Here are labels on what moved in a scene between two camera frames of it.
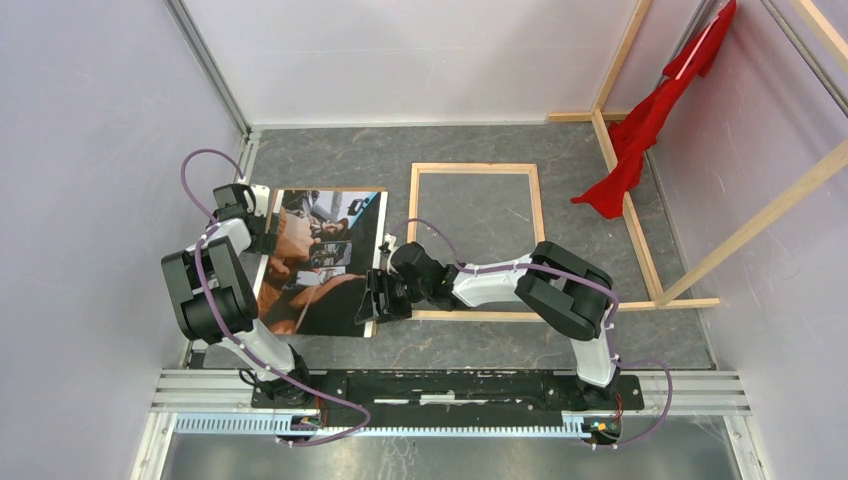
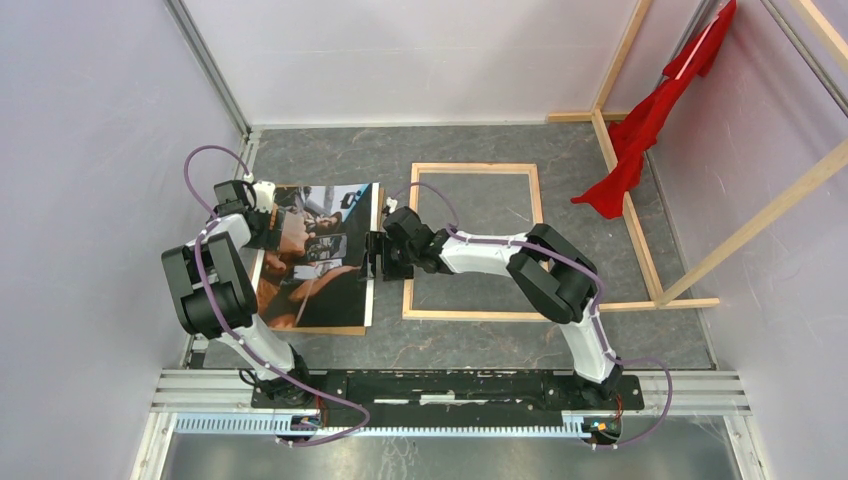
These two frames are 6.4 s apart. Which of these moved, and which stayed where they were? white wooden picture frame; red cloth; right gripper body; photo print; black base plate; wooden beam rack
Moved: right gripper body
Stayed: white wooden picture frame; red cloth; black base plate; wooden beam rack; photo print
